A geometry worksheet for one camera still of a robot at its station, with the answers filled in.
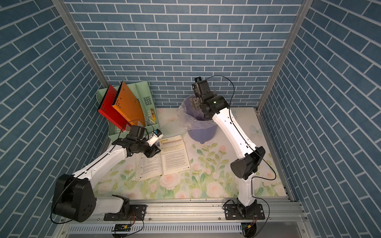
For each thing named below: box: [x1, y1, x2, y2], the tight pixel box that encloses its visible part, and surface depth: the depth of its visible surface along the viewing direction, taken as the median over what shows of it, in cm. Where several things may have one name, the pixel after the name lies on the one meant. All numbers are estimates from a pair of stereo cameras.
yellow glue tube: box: [150, 108, 157, 121], surface depth 118 cm
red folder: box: [97, 84, 132, 131], surface depth 86 cm
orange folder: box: [111, 80, 146, 127], surface depth 103 cm
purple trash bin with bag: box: [176, 94, 218, 144], surface depth 86 cm
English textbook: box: [135, 134, 191, 182], surface depth 91 cm
